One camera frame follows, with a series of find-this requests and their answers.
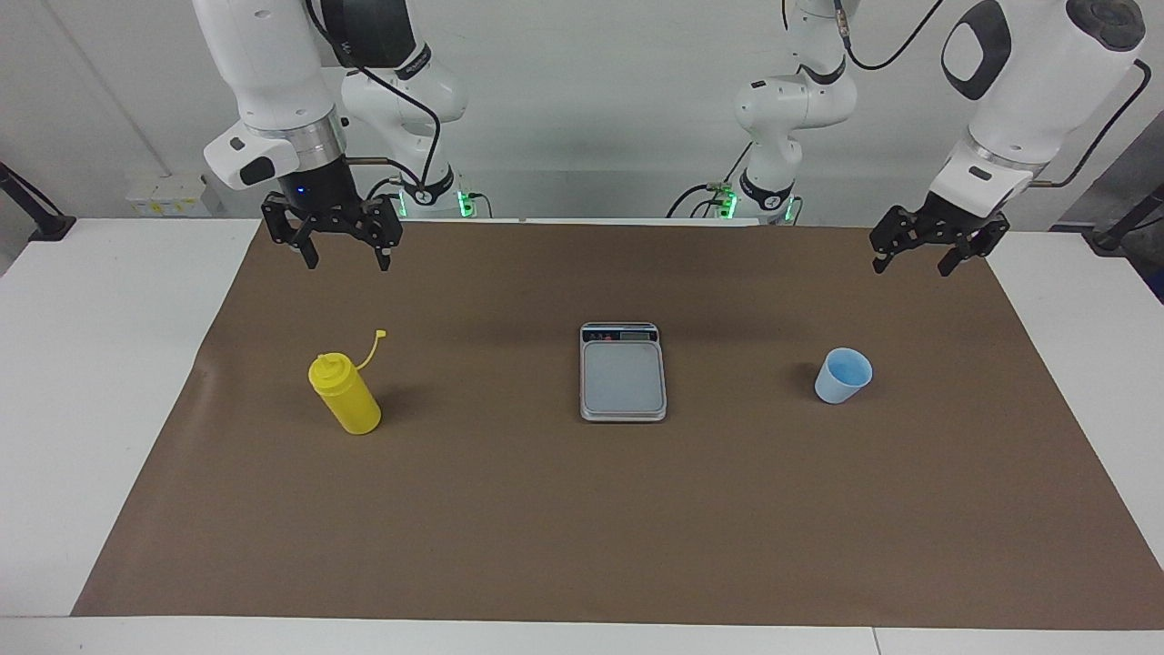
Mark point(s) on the brown paper mat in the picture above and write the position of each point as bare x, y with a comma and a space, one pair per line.
582, 528

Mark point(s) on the silver digital kitchen scale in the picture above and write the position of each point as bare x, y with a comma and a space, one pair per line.
623, 377

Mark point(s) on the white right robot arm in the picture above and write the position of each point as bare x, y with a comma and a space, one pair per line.
273, 73

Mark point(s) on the black clamp stand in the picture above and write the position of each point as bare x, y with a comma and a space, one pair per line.
1114, 238
45, 225

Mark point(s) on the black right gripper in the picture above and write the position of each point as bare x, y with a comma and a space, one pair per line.
318, 191

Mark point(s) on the white wall socket strip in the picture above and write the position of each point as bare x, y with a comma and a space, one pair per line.
168, 196

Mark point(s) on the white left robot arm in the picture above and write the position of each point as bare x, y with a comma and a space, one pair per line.
1028, 82

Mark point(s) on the yellow squeeze bottle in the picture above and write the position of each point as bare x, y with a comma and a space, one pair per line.
350, 405

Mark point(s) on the light blue plastic cup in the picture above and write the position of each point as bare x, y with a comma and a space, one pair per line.
841, 377

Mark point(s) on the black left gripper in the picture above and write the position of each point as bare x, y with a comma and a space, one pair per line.
959, 223

